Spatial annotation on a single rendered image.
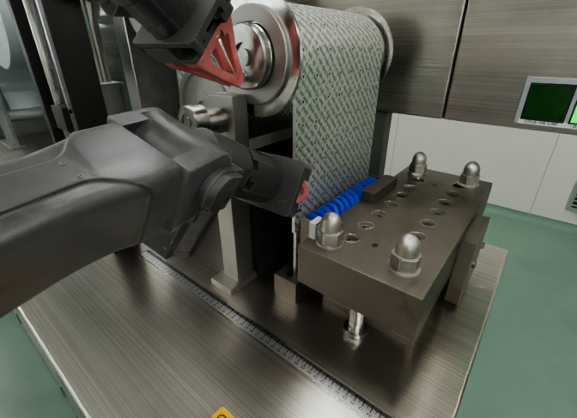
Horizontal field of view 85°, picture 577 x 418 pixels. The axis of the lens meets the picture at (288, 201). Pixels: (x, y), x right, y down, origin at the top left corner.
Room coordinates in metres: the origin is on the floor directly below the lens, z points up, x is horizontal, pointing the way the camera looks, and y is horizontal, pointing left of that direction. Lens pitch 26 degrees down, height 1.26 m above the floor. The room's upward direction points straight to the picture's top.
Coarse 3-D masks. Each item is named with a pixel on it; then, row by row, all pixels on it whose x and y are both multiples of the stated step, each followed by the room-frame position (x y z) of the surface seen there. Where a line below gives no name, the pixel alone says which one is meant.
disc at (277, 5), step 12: (240, 0) 0.45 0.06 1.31; (252, 0) 0.44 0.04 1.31; (264, 0) 0.42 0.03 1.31; (276, 0) 0.41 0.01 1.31; (276, 12) 0.41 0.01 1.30; (288, 12) 0.40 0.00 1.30; (288, 24) 0.40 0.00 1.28; (288, 36) 0.40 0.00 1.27; (300, 36) 0.39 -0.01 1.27; (300, 48) 0.39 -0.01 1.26; (300, 60) 0.39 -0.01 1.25; (288, 72) 0.40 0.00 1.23; (300, 72) 0.39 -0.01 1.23; (288, 84) 0.40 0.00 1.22; (276, 96) 0.41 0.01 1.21; (288, 96) 0.40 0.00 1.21; (252, 108) 0.44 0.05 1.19; (264, 108) 0.43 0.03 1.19; (276, 108) 0.41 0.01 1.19
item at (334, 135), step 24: (336, 96) 0.47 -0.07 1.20; (360, 96) 0.53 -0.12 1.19; (312, 120) 0.43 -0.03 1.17; (336, 120) 0.48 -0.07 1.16; (360, 120) 0.54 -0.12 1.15; (312, 144) 0.43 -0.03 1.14; (336, 144) 0.48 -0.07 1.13; (360, 144) 0.54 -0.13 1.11; (312, 168) 0.43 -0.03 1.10; (336, 168) 0.48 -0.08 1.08; (360, 168) 0.55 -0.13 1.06; (312, 192) 0.43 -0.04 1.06; (336, 192) 0.49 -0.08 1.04
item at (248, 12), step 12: (240, 12) 0.44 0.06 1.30; (252, 12) 0.43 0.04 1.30; (264, 12) 0.42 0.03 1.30; (264, 24) 0.42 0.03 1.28; (276, 24) 0.40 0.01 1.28; (276, 36) 0.40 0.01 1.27; (276, 48) 0.40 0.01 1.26; (288, 48) 0.40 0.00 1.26; (276, 60) 0.40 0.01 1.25; (288, 60) 0.40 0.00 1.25; (276, 72) 0.41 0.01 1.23; (276, 84) 0.41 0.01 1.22; (252, 96) 0.43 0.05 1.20; (264, 96) 0.42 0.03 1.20
